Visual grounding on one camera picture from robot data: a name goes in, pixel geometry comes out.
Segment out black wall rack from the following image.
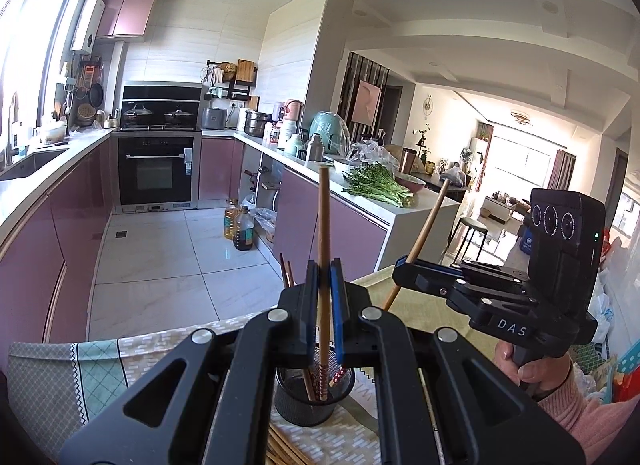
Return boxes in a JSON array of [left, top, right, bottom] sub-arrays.
[[205, 59, 259, 100]]

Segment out yellow oil bottle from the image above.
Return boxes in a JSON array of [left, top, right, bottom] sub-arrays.
[[223, 198, 241, 242]]

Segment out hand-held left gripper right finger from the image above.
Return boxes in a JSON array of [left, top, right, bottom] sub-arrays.
[[329, 259, 587, 465]]

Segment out person's right hand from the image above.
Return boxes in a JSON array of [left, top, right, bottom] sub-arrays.
[[492, 339, 574, 402]]

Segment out pink window-side base cabinets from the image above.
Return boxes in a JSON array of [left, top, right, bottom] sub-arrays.
[[0, 127, 119, 361]]

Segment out pink bowl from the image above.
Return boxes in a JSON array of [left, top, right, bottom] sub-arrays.
[[394, 172, 427, 196]]

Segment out green round stool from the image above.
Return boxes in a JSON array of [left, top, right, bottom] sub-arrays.
[[446, 217, 489, 267]]

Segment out clear plastic bag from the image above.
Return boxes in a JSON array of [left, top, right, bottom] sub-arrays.
[[347, 140, 397, 166]]

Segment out kitchen sink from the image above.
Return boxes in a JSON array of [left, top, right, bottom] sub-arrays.
[[0, 149, 69, 182]]

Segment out dark oil bottle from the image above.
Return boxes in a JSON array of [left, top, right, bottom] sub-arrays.
[[232, 205, 255, 252]]

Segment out steel sink faucet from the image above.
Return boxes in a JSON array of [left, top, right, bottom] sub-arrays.
[[3, 91, 22, 169]]

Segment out silver rice cooker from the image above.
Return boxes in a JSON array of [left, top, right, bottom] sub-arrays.
[[200, 107, 227, 131]]

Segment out pink wall picture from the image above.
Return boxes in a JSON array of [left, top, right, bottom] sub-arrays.
[[350, 80, 384, 126]]

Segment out green air fryer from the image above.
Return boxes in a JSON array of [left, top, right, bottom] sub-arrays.
[[308, 111, 349, 156]]

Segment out bunch of wooden chopsticks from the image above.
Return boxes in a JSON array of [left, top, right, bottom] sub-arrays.
[[266, 424, 313, 465]]

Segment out pink base cabinets white counter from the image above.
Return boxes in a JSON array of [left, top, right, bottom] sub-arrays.
[[199, 129, 461, 296]]

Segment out patchwork printed tablecloth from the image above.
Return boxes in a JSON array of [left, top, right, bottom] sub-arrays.
[[7, 267, 503, 465]]

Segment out white water heater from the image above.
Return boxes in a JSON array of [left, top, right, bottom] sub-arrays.
[[70, 0, 106, 54]]

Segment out steel stockpot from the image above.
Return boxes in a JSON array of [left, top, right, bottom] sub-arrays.
[[243, 111, 271, 138]]

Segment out pink wall cabinet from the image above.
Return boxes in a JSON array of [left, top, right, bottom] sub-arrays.
[[95, 0, 161, 40]]

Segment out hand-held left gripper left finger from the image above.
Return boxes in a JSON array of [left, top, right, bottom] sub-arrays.
[[59, 259, 321, 465]]

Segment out black mesh holder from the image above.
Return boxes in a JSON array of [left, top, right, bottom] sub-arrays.
[[274, 366, 357, 428]]

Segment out black pot glass lid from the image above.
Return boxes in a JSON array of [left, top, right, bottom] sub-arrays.
[[163, 105, 196, 127], [121, 103, 154, 128]]

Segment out hanging kitchen utensils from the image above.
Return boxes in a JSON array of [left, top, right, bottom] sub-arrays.
[[61, 57, 107, 128]]

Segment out person's right forearm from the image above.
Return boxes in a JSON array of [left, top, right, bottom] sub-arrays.
[[536, 359, 640, 465]]

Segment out kitchen window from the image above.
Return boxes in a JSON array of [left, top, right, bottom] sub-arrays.
[[0, 0, 87, 138]]

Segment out black integrated stove oven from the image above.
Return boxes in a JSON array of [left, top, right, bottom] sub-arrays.
[[115, 84, 204, 212]]

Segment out green leafy vegetables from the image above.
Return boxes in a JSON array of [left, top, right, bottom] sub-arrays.
[[341, 163, 417, 208]]

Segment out brown curtain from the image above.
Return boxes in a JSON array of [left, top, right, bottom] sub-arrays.
[[547, 148, 577, 191]]

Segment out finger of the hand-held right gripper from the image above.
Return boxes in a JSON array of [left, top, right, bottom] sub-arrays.
[[396, 256, 531, 283], [392, 265, 531, 299]]

